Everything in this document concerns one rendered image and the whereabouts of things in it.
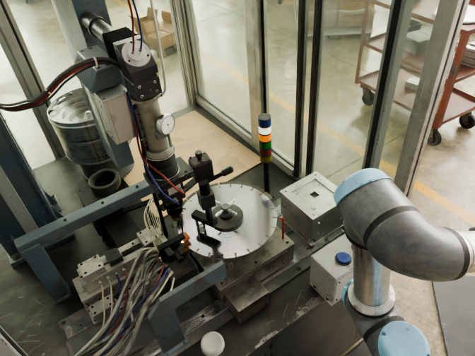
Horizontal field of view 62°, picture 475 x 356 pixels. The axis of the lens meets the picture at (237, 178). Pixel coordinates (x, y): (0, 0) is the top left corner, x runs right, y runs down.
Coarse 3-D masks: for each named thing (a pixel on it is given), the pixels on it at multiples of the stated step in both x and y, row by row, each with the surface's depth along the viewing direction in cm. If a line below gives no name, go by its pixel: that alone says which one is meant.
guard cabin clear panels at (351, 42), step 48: (48, 0) 163; (144, 0) 185; (192, 0) 184; (240, 0) 152; (288, 0) 130; (336, 0) 113; (384, 0) 100; (432, 0) 90; (0, 48) 162; (48, 48) 172; (192, 48) 206; (240, 48) 167; (288, 48) 140; (336, 48) 121; (0, 96) 171; (240, 96) 184; (288, 96) 152; (336, 96) 130; (48, 144) 194; (288, 144) 167; (336, 144) 141; (384, 144) 121
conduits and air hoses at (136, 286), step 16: (160, 240) 130; (144, 256) 124; (144, 272) 121; (160, 272) 120; (144, 288) 119; (160, 288) 116; (112, 304) 125; (128, 304) 116; (144, 304) 115; (128, 320) 117; (96, 336) 119; (112, 336) 114; (80, 352) 117; (96, 352) 116; (112, 352) 114
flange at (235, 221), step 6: (216, 210) 132; (234, 210) 131; (240, 210) 131; (222, 216) 128; (228, 216) 127; (234, 216) 129; (240, 216) 129; (222, 222) 128; (228, 222) 127; (234, 222) 127; (240, 222) 128; (222, 228) 126; (228, 228) 126; (234, 228) 127
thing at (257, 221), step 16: (224, 192) 140; (240, 192) 139; (256, 192) 138; (192, 208) 135; (256, 208) 133; (272, 208) 132; (192, 224) 129; (240, 224) 128; (256, 224) 127; (272, 224) 127; (192, 240) 124; (208, 240) 124; (224, 240) 123; (240, 240) 123; (256, 240) 122; (224, 256) 119
